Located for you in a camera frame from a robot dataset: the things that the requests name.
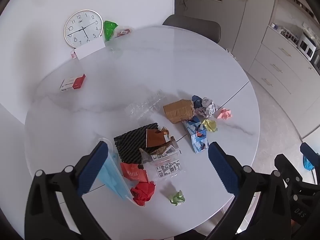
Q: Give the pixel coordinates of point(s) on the small red white packet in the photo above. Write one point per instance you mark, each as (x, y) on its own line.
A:
(73, 54)

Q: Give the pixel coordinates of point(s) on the green plastic bag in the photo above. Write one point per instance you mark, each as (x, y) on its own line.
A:
(110, 30)

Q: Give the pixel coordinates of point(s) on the white wall clock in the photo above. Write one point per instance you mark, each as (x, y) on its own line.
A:
(82, 27)

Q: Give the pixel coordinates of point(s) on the white microwave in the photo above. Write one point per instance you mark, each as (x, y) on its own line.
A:
(307, 45)

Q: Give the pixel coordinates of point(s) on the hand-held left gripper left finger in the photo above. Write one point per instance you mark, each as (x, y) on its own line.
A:
(92, 165)

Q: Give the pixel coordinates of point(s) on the blue plastic bag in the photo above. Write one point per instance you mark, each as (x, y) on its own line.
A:
(308, 163)

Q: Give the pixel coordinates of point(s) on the grey crumpled paper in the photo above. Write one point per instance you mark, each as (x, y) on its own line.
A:
(208, 107)

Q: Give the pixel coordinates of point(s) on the red snack wrapper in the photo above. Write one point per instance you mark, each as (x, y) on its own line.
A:
(132, 172)

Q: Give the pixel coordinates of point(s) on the black corrugated foam sheet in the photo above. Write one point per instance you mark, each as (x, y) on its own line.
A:
(130, 142)

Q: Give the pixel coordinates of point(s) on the pink crumpled paper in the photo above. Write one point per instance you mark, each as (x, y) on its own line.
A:
(224, 114)

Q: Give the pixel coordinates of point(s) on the brown cardboard piece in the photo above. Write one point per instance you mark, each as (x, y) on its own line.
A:
(178, 111)

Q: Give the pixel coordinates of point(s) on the dark blue crumpled paper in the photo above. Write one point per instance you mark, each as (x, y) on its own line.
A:
(197, 101)

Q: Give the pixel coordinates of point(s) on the dark grey chair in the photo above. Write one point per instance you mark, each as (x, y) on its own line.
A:
(192, 26)

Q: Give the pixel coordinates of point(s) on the clear crushed plastic bottle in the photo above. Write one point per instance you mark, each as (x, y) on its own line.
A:
(145, 106)

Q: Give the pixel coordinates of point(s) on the clear bag with white label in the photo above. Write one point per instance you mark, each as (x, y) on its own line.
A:
(167, 167)

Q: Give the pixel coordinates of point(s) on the red and white box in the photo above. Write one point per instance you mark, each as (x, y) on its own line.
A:
(73, 82)

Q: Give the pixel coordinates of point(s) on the green crumpled paper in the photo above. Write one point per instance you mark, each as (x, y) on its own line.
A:
(177, 198)

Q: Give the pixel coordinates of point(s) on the red crumpled paper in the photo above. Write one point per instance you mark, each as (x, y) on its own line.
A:
(142, 192)

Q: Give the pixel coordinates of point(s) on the brown paper scrap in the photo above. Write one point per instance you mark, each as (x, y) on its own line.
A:
(155, 137)

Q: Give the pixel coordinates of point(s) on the small countertop rack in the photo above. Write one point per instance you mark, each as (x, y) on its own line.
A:
(290, 35)

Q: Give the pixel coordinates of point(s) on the brown foil wrapper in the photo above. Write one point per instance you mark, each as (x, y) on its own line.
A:
(170, 146)

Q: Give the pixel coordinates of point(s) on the tall beige cabinet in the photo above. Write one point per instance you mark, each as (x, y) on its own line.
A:
(252, 17)

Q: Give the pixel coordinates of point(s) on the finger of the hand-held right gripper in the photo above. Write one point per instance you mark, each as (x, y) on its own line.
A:
(283, 163)
(308, 151)

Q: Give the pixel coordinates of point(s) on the white card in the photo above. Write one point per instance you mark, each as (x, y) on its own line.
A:
(90, 48)

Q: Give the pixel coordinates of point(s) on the clear packet with red label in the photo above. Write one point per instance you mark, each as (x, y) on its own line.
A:
(123, 32)

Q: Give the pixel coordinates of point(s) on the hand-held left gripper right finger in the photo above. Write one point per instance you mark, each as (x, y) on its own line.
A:
(222, 167)

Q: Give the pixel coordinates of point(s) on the blue printed paper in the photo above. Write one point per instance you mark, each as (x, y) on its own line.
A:
(198, 137)

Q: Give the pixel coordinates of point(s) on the yellow crumpled paper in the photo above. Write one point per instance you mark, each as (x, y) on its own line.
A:
(210, 125)

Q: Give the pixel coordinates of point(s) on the blue face mask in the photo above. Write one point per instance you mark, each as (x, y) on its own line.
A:
(112, 177)

